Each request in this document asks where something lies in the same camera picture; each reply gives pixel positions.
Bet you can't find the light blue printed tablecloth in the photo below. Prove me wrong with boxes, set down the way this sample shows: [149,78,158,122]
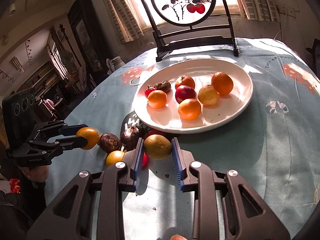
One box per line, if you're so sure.
[45,38,320,240]

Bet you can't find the person's left forearm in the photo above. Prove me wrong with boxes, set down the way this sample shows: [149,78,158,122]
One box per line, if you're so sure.
[0,189,47,240]

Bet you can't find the smooth orange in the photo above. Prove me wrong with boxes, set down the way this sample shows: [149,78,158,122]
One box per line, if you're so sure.
[147,90,167,109]
[178,98,202,121]

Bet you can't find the black framed round painted screen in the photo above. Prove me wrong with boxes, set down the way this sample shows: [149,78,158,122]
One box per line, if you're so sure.
[133,0,241,62]

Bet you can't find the dark framed wall panel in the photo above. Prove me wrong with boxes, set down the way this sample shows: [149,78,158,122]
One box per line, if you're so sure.
[67,0,105,78]

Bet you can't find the person's left hand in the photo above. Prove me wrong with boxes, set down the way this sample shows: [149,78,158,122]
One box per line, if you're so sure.
[21,166,50,187]

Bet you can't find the large orange tangerine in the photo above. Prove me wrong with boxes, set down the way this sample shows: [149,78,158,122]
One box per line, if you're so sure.
[211,72,234,96]
[175,76,196,90]

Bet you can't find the red patterned cloth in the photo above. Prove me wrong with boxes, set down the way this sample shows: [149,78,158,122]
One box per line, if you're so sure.
[9,179,21,193]

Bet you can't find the greenish yellow round fruit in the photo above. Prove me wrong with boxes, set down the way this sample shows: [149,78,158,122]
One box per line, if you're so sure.
[144,134,172,160]

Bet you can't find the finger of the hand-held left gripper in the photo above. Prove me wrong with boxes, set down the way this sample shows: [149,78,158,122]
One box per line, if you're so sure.
[30,120,89,140]
[24,136,88,159]

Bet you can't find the bright window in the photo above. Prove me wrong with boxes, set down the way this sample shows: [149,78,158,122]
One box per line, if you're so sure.
[120,0,240,28]

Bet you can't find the white round plate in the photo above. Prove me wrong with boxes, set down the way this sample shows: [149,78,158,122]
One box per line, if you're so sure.
[133,59,254,134]

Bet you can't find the bookshelf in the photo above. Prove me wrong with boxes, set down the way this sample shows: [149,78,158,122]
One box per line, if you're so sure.
[15,60,65,98]

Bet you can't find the yellow-green orange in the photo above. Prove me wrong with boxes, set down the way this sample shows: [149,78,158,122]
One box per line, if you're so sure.
[106,150,125,167]

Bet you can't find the white kettle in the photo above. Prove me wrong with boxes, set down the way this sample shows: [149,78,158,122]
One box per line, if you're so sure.
[110,56,125,72]

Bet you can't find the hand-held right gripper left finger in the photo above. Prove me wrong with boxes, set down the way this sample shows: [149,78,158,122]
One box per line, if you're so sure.
[26,137,145,240]

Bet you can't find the small orange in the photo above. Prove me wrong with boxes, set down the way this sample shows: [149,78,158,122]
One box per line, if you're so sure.
[75,127,100,150]

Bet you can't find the red plum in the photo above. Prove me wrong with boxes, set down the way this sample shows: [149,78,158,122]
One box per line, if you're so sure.
[144,129,168,140]
[175,85,197,104]

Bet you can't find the pale yellow round fruit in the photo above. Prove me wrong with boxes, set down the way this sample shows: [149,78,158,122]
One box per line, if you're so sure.
[198,84,220,106]

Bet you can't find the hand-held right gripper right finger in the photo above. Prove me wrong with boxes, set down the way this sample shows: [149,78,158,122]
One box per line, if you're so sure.
[171,137,292,240]

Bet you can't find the dark wrinkled passion fruit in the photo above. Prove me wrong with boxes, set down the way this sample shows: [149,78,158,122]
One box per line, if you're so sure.
[153,80,172,93]
[99,133,122,154]
[120,126,142,150]

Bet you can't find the checked curtain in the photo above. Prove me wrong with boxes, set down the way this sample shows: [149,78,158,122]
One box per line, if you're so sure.
[99,0,144,44]
[231,0,278,22]

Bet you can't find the white wall socket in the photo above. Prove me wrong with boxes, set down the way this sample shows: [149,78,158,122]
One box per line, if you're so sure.
[279,5,296,15]

